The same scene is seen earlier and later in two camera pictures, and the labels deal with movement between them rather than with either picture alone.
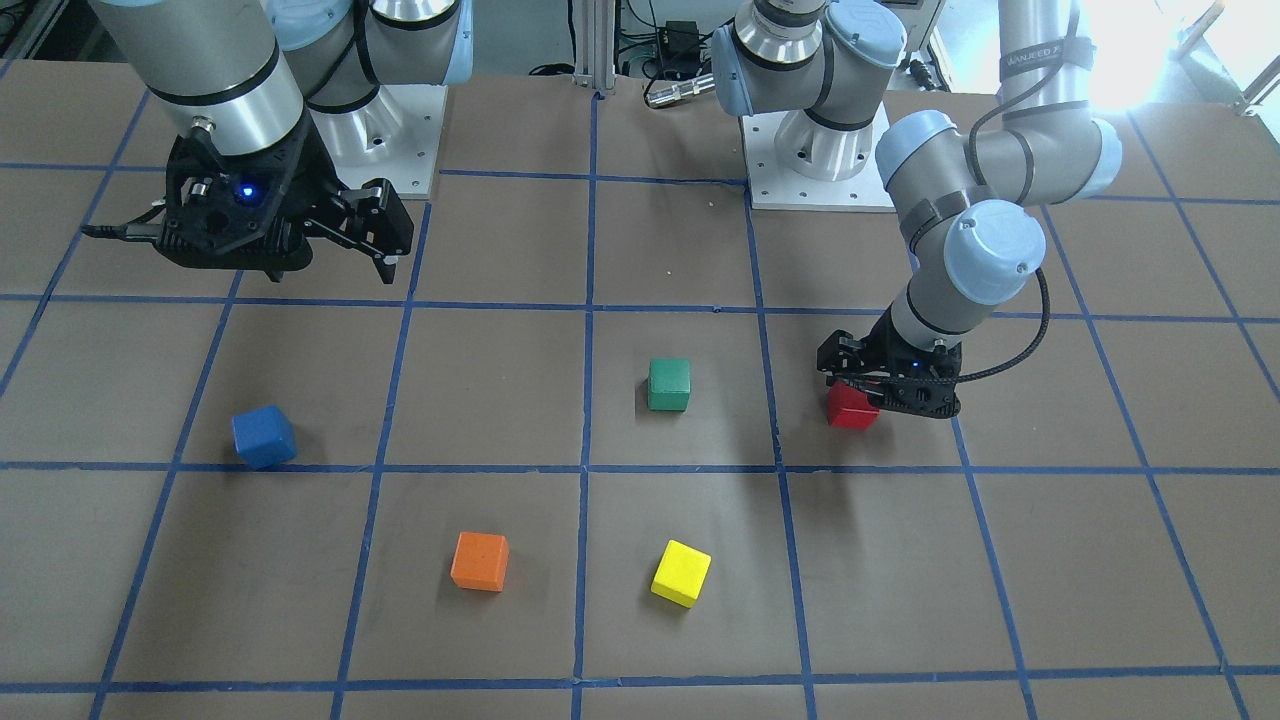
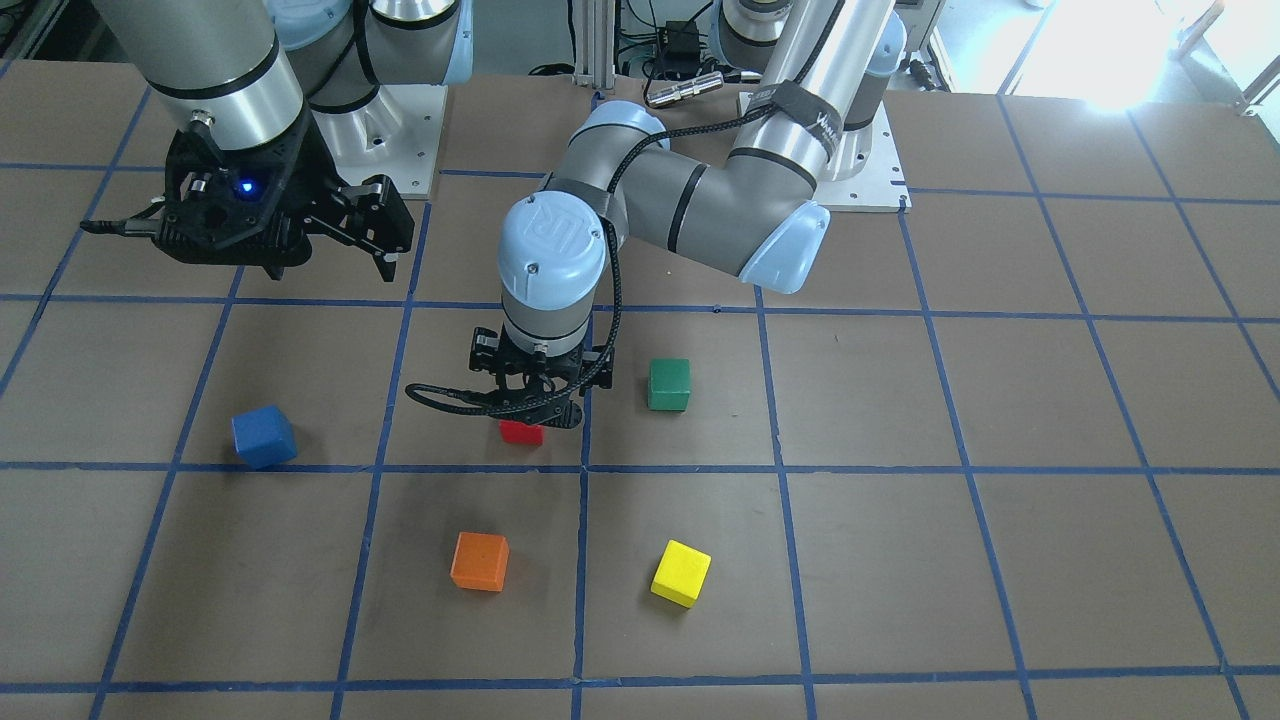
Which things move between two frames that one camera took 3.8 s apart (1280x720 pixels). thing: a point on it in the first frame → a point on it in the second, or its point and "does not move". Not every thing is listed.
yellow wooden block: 681,574 does not move
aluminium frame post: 595,28 does not move
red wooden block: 849,407 → 516,432
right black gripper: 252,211 does not move
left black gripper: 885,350 → 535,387
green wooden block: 669,384 does not move
